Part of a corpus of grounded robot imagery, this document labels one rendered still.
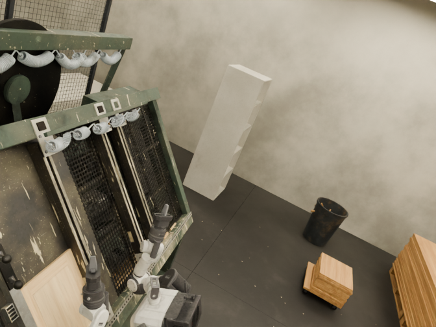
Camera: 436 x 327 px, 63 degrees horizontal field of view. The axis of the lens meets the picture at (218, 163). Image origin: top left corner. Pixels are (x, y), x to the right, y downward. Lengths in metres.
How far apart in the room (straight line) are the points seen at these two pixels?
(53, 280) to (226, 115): 3.85
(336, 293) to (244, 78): 3.06
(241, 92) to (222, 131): 0.65
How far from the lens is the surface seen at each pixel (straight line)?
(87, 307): 1.63
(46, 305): 2.01
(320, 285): 4.69
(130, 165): 2.60
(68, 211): 2.07
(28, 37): 2.31
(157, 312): 1.82
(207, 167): 5.59
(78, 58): 2.70
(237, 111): 5.26
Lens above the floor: 2.67
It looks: 22 degrees down
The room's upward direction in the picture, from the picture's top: 23 degrees clockwise
